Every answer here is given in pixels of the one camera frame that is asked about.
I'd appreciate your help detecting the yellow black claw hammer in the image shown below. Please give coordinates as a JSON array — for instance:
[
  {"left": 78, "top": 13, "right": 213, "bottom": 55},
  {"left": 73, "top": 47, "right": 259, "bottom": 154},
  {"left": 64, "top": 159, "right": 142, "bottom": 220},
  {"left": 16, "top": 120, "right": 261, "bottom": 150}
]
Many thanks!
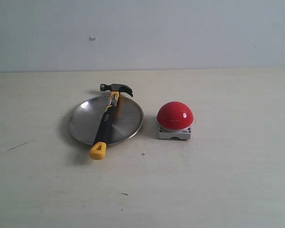
[{"left": 89, "top": 84, "right": 133, "bottom": 160}]

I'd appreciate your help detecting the red dome push button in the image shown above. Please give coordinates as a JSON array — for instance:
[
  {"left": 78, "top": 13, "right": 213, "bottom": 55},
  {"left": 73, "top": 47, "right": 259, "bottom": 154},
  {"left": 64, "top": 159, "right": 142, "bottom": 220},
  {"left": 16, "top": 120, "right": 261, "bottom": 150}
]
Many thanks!
[{"left": 156, "top": 101, "right": 195, "bottom": 140}]

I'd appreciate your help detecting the round metal plate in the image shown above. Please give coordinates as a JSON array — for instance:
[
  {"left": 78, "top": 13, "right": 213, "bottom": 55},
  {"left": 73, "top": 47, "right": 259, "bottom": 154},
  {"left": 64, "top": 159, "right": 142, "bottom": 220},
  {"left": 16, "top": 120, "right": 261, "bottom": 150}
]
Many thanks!
[{"left": 68, "top": 95, "right": 143, "bottom": 146}]

